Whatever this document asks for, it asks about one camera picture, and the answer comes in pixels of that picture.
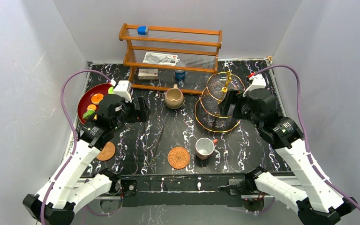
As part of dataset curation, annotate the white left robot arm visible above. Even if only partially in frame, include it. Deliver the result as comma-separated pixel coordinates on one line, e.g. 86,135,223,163
22,94,150,225

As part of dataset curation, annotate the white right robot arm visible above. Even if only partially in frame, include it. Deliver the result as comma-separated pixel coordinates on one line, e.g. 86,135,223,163
218,89,356,225

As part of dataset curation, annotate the three-tier glass gold stand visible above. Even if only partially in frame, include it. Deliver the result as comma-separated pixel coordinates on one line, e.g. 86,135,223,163
195,71,245,133

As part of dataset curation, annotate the beige ceramic pitcher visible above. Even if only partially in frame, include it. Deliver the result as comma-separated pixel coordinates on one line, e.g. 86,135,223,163
165,84,184,109

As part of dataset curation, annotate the small orange macaron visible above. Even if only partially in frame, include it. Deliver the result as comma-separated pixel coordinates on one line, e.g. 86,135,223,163
87,104,97,111

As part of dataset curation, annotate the orange white round cake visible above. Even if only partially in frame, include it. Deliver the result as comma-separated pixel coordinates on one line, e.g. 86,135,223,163
90,93,104,105

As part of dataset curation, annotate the red round tray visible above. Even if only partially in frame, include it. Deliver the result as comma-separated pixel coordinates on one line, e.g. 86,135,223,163
77,83,113,125

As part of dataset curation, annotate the small white red box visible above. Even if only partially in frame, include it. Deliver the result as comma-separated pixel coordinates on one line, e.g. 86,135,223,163
137,68,158,80

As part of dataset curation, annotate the green triangular toy cake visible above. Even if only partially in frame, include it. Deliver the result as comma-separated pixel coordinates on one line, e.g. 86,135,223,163
82,109,95,120

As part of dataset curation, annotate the left woven rattan coaster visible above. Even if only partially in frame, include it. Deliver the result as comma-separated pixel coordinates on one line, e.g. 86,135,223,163
96,142,116,161

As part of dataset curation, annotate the woven rattan coaster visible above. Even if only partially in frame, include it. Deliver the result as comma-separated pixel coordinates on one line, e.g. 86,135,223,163
96,142,116,161
167,147,191,169

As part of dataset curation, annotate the blue bottle cap jar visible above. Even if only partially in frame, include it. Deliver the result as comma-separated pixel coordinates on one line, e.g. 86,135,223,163
174,70,186,80

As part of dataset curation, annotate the pink floral mug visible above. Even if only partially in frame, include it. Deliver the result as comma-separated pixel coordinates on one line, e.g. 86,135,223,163
195,138,218,160

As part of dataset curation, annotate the white plastic packet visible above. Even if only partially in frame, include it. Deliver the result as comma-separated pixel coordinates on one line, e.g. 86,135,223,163
142,52,180,66

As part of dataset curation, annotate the centre woven rattan coaster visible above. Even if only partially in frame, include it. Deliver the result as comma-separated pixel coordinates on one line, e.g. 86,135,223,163
167,147,191,169

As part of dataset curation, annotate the wooden shelf rack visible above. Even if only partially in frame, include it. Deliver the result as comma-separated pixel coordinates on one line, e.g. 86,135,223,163
119,23,223,82

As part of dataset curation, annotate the blue white eraser block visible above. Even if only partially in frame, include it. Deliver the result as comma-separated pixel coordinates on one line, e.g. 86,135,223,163
137,26,149,35

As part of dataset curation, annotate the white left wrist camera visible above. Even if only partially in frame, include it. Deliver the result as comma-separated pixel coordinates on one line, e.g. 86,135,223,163
113,80,132,103

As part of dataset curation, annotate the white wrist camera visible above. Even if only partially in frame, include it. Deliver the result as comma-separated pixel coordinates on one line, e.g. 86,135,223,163
242,73,266,97
113,80,132,103

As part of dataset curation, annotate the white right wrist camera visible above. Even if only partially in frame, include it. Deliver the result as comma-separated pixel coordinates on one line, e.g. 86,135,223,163
242,73,266,97

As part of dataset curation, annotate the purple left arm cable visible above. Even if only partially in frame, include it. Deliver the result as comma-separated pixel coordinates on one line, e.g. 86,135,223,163
39,69,113,225

